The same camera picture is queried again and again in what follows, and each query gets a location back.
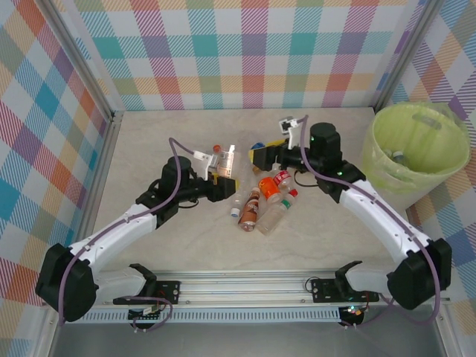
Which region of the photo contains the long clear white cap bottle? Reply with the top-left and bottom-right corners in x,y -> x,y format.
230,163 -> 254,219

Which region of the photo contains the orange cap orange label bottle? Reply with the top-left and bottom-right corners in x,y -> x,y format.
212,144 -> 237,179

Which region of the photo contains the red label red cap bottle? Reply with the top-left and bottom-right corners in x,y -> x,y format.
274,170 -> 300,198

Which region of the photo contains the wide orange label bottle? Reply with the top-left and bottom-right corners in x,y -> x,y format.
258,176 -> 282,204

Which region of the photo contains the brown Nescafe coffee bottle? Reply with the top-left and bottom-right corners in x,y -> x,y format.
237,187 -> 261,234

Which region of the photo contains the wide clear green cap bottle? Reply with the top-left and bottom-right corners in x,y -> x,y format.
256,199 -> 293,237

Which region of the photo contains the waste bin with green liner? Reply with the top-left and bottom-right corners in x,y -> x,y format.
362,103 -> 470,211

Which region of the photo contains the small circuit board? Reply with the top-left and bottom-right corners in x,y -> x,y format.
127,305 -> 163,321
341,304 -> 364,320

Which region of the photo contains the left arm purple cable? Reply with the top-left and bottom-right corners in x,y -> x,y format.
57,137 -> 196,332

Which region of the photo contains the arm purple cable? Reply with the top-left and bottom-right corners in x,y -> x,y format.
57,137 -> 196,332
299,114 -> 444,330

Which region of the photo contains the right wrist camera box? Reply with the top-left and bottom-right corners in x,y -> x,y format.
277,117 -> 303,148

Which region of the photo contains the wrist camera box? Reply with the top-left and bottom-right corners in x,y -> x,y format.
277,117 -> 303,148
192,148 -> 219,176

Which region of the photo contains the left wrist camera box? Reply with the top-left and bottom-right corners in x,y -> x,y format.
192,148 -> 219,176

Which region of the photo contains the aluminium side rail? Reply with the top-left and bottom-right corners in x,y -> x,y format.
66,111 -> 124,280

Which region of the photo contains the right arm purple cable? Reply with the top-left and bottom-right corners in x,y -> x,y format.
299,114 -> 444,330

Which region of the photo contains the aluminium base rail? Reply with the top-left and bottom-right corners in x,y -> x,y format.
39,269 -> 451,308

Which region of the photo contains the white slotted cable duct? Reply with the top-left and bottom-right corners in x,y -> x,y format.
58,310 -> 342,325

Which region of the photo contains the aluminium frame post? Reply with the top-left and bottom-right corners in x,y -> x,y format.
371,0 -> 446,111
44,0 -> 126,126

